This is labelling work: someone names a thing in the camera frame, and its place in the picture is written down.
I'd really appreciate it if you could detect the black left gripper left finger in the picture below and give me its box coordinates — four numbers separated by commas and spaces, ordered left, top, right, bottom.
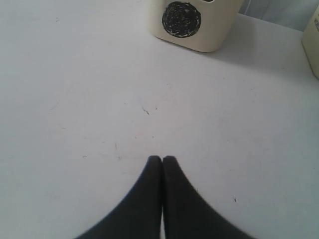
78, 156, 162, 239

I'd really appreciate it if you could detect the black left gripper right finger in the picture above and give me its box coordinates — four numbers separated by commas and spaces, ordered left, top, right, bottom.
162, 156, 243, 239

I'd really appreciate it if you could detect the cream bin with triangle mark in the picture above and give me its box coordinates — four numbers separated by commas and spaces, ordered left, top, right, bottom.
301, 7, 319, 79

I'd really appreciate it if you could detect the cream bin with circle mark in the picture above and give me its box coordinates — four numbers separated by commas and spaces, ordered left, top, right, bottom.
147, 0, 243, 52

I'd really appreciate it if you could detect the white backdrop curtain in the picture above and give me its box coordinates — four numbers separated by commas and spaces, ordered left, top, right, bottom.
239, 0, 319, 31

